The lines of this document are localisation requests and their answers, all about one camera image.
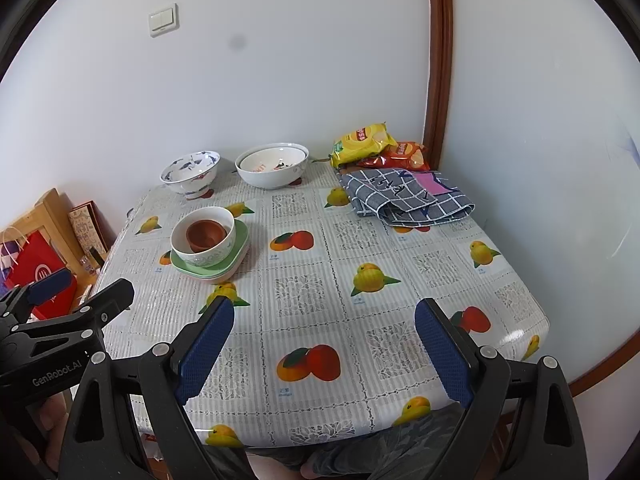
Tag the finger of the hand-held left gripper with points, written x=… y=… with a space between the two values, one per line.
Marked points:
x=47 y=282
x=100 y=300

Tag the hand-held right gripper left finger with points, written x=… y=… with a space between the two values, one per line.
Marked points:
x=205 y=345

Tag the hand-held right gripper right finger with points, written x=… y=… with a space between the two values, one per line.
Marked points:
x=442 y=350

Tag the pink square plate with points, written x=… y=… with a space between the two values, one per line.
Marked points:
x=229 y=275

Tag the white bowl with grey pattern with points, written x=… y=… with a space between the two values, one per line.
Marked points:
x=200 y=259

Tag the small brown bowl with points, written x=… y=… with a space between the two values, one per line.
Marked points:
x=207 y=235

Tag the green square plate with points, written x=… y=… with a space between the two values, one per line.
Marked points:
x=239 y=240

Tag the person's left hand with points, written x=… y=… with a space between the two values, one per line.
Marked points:
x=50 y=415

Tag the red paper bag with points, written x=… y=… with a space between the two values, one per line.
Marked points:
x=30 y=265

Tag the purple bag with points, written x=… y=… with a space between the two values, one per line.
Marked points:
x=6 y=260

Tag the patterned brown box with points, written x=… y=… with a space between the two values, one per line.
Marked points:
x=87 y=230

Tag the fruit print tablecloth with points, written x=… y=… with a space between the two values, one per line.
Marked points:
x=325 y=285

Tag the blue patterned footed bowl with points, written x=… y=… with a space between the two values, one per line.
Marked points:
x=190 y=180

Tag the grey checked cloth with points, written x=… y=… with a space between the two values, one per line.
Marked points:
x=400 y=200

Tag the brown wooden baseboard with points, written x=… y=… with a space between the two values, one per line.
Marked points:
x=605 y=372

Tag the large white bowl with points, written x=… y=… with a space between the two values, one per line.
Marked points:
x=272 y=180

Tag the white bowl with red print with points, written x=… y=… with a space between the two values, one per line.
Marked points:
x=265 y=160

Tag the red chip bag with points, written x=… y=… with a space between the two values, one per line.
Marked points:
x=405 y=157

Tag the yellow chip bag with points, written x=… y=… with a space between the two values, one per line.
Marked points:
x=360 y=142

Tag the white light switch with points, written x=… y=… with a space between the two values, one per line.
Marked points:
x=163 y=20

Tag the brown wooden door frame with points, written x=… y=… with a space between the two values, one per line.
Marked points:
x=439 y=60

